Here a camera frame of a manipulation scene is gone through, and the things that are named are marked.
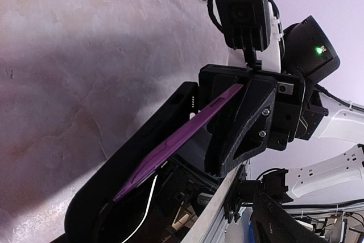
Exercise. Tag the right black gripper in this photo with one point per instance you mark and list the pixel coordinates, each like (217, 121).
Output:
(240, 129)

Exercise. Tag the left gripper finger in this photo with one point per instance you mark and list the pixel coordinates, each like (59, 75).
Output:
(271, 223)

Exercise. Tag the purple-edged smartphone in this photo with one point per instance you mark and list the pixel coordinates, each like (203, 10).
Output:
(163, 151)

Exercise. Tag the black phone case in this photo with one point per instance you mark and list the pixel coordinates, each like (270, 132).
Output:
(147, 212)

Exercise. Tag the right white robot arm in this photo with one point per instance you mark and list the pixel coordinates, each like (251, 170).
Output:
(310, 53)

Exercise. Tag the front aluminium rail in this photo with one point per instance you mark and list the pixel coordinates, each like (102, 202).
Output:
(212, 226)

